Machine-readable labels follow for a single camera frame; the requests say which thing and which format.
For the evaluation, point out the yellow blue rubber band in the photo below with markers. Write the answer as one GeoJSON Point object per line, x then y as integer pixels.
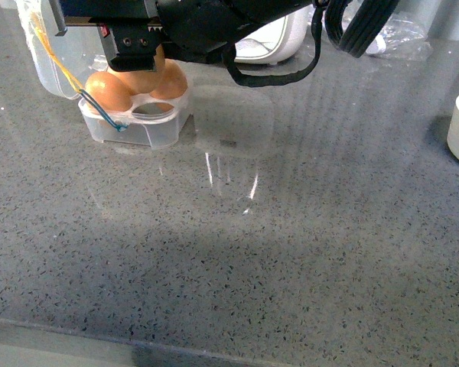
{"type": "Point", "coordinates": [77, 86]}

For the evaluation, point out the clear plastic egg box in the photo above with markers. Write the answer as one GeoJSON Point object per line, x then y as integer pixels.
{"type": "Point", "coordinates": [150, 121]}

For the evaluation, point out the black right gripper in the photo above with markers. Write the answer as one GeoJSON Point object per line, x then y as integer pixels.
{"type": "Point", "coordinates": [191, 31]}

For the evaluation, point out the brown egg back left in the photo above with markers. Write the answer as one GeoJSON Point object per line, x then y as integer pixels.
{"type": "Point", "coordinates": [139, 81]}

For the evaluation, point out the clear plastic bag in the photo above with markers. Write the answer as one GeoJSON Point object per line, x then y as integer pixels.
{"type": "Point", "coordinates": [401, 38]}

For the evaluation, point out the brown egg front left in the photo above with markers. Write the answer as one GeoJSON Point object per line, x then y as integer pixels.
{"type": "Point", "coordinates": [109, 91]}

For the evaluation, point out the brown egg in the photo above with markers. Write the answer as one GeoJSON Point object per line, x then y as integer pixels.
{"type": "Point", "coordinates": [173, 82]}
{"type": "Point", "coordinates": [109, 91]}
{"type": "Point", "coordinates": [139, 81]}

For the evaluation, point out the brown egg back right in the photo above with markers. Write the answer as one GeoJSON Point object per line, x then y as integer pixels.
{"type": "Point", "coordinates": [173, 82]}

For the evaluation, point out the white Joyoung soymilk machine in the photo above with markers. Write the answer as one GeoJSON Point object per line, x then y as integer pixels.
{"type": "Point", "coordinates": [276, 41]}

